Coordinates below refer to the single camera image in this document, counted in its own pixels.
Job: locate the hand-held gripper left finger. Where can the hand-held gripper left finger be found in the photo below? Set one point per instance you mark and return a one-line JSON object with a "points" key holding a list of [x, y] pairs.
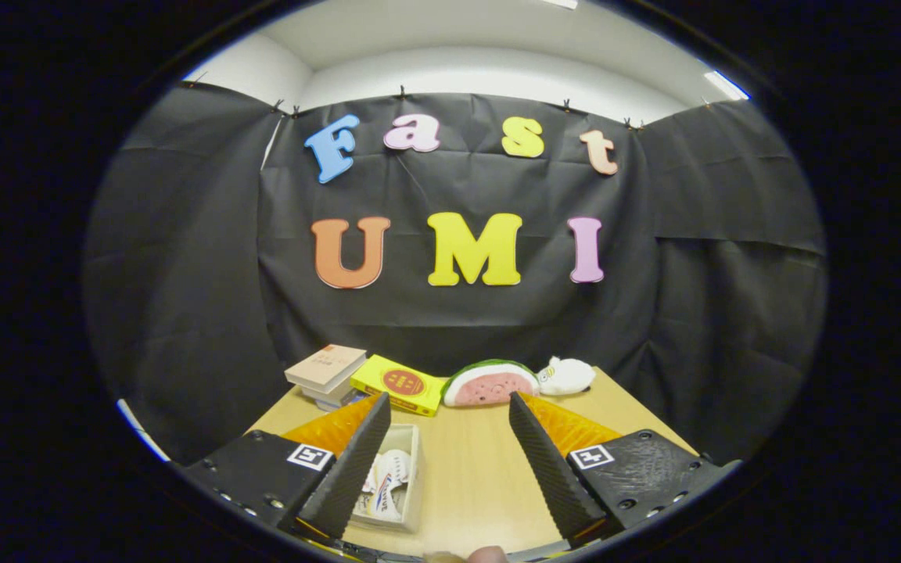
{"points": [[345, 481]]}

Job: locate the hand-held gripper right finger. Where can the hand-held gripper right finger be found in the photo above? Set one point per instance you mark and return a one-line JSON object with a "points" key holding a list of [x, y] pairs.
{"points": [[548, 477]]}

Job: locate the beige storage box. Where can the beige storage box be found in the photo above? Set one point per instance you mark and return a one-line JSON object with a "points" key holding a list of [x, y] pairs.
{"points": [[415, 477]]}

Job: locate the yellow flat box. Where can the yellow flat box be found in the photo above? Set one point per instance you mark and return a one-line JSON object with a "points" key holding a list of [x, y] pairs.
{"points": [[403, 383]]}

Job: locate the white book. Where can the white book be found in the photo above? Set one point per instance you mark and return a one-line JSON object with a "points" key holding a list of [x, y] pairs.
{"points": [[333, 396]]}

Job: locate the white plush toy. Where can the white plush toy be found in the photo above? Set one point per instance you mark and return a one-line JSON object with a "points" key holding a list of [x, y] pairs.
{"points": [[568, 377]]}

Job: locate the watermelon slice plush toy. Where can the watermelon slice plush toy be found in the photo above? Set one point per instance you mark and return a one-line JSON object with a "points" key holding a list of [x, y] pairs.
{"points": [[489, 387]]}

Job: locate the ceiling light panel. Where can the ceiling light panel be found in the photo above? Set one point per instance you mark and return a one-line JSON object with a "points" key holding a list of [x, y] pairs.
{"points": [[560, 3], [726, 84]]}

